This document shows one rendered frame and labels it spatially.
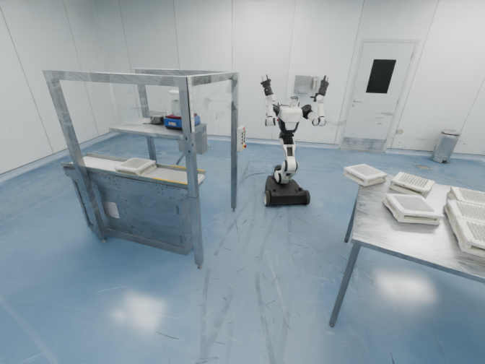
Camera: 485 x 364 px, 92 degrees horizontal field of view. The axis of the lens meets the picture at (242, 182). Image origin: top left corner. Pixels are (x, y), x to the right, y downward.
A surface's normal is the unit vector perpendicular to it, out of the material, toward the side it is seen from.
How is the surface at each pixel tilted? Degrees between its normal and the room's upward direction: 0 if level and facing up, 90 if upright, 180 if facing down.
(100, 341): 0
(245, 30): 90
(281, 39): 90
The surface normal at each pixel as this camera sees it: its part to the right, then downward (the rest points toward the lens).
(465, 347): 0.02, -0.89
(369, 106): -0.18, 0.44
